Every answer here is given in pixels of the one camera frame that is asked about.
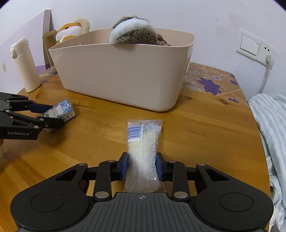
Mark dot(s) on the orange and white plush toy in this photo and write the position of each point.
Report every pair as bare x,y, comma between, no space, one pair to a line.
69,30

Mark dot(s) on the cream thermos bottle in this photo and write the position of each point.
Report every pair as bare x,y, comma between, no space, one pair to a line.
25,67

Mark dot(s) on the blue and white milk carton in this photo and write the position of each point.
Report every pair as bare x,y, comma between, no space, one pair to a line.
61,110

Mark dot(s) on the clear plastic packet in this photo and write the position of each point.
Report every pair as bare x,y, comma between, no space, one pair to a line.
143,145

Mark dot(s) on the beige plastic container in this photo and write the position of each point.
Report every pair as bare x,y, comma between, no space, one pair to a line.
125,71

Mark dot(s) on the brown cardboard piece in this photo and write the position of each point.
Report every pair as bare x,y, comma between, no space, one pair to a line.
48,44

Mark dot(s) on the blue striped bedding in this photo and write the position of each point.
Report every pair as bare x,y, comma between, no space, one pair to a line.
271,125

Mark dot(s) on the white wall switch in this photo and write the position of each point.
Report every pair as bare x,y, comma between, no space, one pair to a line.
248,43

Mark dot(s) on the floral patterned table mat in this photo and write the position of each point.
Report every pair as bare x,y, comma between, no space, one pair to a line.
210,83

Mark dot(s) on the white wall socket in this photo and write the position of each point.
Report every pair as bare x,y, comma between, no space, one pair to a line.
267,48

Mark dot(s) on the small round wall hook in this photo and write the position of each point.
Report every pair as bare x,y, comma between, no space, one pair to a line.
4,67

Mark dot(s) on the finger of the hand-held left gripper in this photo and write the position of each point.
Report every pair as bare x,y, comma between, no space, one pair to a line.
52,123
38,108

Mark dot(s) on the grey hedgehog plush toy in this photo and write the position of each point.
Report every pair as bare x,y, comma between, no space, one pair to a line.
134,31

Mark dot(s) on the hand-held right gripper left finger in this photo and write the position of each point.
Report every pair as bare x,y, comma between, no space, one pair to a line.
124,166

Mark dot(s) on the lilac board panel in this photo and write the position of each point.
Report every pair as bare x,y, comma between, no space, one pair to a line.
24,29

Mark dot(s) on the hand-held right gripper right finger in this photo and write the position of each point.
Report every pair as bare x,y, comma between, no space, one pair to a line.
159,166

